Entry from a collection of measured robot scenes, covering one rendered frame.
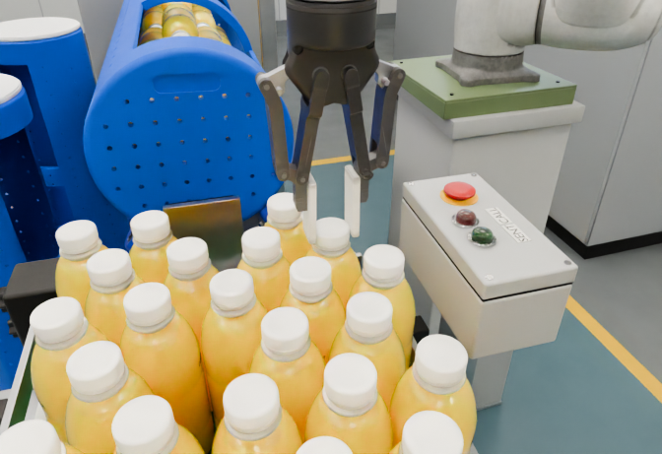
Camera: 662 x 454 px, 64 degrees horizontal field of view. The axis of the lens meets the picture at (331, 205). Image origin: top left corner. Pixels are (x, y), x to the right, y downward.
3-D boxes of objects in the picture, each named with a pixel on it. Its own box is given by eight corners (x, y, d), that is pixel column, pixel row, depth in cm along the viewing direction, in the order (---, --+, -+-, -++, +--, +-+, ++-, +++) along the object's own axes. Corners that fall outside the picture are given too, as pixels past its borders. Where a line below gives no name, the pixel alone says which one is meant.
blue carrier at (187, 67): (233, 67, 156) (227, -37, 141) (295, 226, 84) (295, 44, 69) (132, 72, 149) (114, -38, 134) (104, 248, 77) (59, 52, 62)
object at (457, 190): (465, 186, 63) (466, 178, 62) (480, 201, 60) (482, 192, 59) (437, 190, 62) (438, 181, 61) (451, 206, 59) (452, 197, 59)
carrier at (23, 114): (13, 438, 140) (122, 389, 153) (-141, 136, 94) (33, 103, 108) (1, 368, 160) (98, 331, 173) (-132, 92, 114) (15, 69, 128)
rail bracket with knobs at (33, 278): (106, 310, 74) (89, 251, 68) (101, 348, 68) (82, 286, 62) (29, 323, 71) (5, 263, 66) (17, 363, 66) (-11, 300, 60)
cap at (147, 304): (122, 330, 45) (117, 314, 44) (132, 299, 48) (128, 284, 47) (168, 327, 45) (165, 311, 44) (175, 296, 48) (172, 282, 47)
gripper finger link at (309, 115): (333, 72, 44) (317, 70, 44) (309, 189, 49) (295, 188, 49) (321, 59, 47) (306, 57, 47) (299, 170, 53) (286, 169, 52)
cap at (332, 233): (304, 242, 55) (304, 228, 55) (329, 227, 58) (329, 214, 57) (332, 258, 53) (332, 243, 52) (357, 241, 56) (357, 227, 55)
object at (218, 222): (245, 262, 78) (237, 189, 72) (247, 272, 77) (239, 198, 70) (176, 273, 76) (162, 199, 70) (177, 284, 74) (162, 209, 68)
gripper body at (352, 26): (365, -18, 47) (363, 84, 52) (272, -14, 45) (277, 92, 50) (397, -3, 41) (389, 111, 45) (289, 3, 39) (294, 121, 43)
